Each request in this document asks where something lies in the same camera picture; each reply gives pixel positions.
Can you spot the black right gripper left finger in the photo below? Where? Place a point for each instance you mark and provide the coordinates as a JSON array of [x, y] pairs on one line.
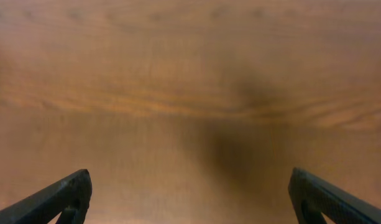
[[68, 199]]

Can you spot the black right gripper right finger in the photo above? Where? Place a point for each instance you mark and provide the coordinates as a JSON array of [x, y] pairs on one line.
[[313, 199]]

